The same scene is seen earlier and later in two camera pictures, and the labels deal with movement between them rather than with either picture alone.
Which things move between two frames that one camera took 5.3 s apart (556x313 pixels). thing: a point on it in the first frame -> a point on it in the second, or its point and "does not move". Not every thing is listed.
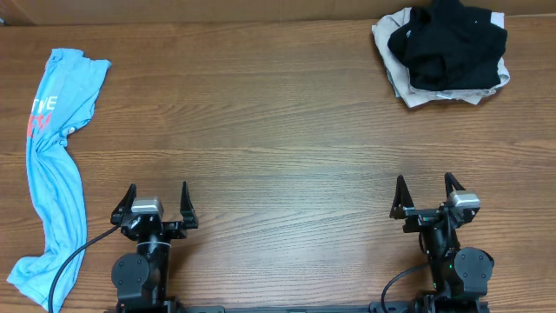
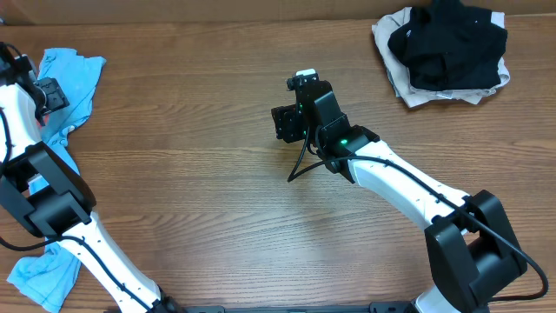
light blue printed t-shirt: x=63 y=100 does not move
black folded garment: x=448 y=46 does not move
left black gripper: x=177 y=229 -> x=55 y=96
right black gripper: x=401 y=207 -> x=286 y=117
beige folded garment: x=414 y=96 does not move
